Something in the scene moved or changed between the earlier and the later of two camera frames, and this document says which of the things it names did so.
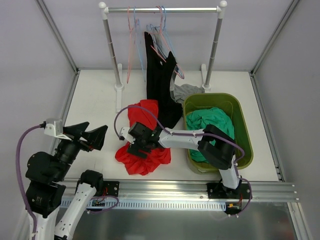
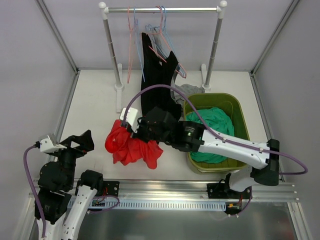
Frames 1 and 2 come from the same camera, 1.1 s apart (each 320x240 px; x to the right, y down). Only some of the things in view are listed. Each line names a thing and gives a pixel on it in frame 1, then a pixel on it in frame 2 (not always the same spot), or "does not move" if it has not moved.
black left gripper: x=81 y=139 → x=68 y=149
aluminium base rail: x=181 y=190 does not move
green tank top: x=218 y=118 does not move
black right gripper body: x=136 y=146 → x=139 y=131
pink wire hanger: x=131 y=29 does not move
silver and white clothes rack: x=206 y=74 does not move
